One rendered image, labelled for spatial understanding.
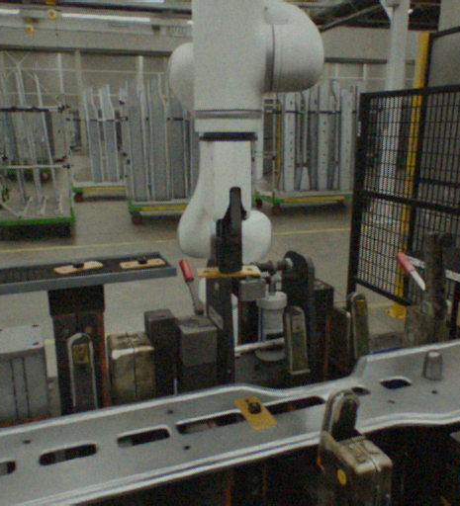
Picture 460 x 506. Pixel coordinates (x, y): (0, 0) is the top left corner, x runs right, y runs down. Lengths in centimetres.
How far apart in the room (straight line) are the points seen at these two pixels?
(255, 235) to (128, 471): 67
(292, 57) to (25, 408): 62
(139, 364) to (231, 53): 49
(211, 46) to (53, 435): 56
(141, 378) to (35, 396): 16
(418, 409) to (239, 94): 55
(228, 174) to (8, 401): 48
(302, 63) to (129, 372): 53
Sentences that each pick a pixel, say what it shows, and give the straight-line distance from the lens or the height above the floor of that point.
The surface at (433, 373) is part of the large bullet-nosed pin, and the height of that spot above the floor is 101.
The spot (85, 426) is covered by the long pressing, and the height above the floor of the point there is 100.
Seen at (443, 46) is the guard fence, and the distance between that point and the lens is 374.
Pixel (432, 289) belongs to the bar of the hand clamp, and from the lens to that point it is 111.
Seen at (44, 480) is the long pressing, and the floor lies 100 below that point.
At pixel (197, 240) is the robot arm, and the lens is 119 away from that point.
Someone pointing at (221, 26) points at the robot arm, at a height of 153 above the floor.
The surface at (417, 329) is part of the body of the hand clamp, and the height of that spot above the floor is 101.
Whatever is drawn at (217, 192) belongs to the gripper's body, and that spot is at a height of 135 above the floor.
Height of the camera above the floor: 143
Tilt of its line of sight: 15 degrees down
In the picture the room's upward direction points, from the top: straight up
